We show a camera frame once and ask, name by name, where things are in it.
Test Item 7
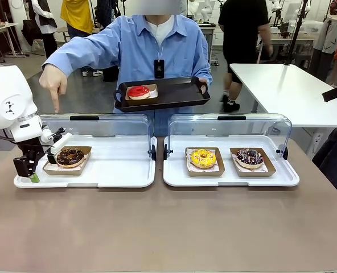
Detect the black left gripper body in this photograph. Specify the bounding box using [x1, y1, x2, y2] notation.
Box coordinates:
[16, 138, 51, 163]

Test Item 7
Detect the red glazed donut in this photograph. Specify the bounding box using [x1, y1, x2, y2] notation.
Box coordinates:
[127, 85, 151, 101]

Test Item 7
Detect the brown paper donut tray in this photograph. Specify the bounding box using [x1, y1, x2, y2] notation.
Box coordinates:
[42, 146, 92, 176]
[185, 147, 226, 177]
[125, 83, 159, 106]
[229, 147, 278, 178]

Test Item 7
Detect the black serving tray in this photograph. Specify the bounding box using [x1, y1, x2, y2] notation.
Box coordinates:
[113, 76, 212, 113]

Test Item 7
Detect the person's right forearm blue sleeve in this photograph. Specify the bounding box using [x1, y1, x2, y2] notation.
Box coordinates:
[42, 36, 106, 78]

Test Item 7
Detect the person's left forearm blue sleeve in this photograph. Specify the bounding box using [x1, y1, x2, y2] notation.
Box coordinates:
[191, 53, 213, 86]

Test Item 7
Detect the chocolate glazed donut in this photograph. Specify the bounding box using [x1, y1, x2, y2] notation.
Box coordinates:
[56, 147, 85, 169]

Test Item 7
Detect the person in dark jeans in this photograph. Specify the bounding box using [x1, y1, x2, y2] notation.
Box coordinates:
[311, 128, 337, 191]

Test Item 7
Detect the purple sprinkled donut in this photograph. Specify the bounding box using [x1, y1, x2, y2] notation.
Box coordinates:
[236, 147, 265, 170]

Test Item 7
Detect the person in black clothes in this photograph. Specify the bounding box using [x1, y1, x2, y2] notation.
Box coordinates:
[217, 0, 274, 113]

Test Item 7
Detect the person torso in blue shirt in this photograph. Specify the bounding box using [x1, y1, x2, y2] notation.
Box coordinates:
[42, 14, 213, 137]

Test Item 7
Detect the person in yellow shirt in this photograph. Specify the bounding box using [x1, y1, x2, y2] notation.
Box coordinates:
[60, 0, 104, 78]

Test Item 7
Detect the yellow sprinkled donut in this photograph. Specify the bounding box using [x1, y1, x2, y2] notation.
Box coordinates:
[190, 148, 217, 169]

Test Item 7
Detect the person's right hand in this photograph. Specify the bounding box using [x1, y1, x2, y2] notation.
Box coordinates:
[38, 67, 69, 114]

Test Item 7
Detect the person's left hand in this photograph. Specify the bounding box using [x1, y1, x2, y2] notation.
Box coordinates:
[198, 77, 209, 95]

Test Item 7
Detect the white table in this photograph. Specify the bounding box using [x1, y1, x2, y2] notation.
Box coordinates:
[229, 62, 337, 154]

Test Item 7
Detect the mannequin in orange white clothes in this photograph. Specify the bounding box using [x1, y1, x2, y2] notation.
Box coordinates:
[310, 0, 337, 86]

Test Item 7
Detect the white display case base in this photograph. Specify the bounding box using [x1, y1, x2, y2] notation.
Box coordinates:
[162, 134, 301, 188]
[13, 134, 158, 189]

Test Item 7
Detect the clear display case lid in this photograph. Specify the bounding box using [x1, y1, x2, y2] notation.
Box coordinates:
[163, 113, 293, 160]
[33, 113, 158, 162]

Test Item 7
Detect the black tripod pole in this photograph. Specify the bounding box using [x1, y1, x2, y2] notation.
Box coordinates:
[283, 0, 311, 66]

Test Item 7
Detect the white background desk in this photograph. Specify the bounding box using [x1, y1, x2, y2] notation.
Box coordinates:
[0, 22, 26, 58]

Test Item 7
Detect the black name badge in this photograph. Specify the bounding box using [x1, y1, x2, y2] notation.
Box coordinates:
[154, 59, 165, 79]

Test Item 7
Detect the dark plaid hanging garment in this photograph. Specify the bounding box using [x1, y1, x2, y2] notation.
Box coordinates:
[96, 0, 121, 29]

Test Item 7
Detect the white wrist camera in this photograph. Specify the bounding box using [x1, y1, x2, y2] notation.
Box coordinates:
[40, 127, 73, 156]

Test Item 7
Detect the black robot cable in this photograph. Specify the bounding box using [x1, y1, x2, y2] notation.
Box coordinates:
[0, 128, 17, 143]

